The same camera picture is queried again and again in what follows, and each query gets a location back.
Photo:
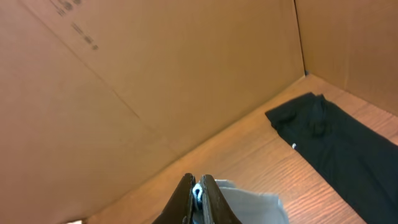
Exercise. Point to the light blue printed t-shirt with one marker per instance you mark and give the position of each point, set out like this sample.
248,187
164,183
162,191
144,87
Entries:
245,206

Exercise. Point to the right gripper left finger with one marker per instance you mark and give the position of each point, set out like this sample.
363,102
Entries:
179,208

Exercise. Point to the black t-shirt at right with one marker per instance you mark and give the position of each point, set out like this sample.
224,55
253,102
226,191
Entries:
357,162

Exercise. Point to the cardboard wall panel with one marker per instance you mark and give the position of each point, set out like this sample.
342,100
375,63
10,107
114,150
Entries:
99,96

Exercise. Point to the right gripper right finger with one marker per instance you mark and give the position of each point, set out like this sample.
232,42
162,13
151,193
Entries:
216,205

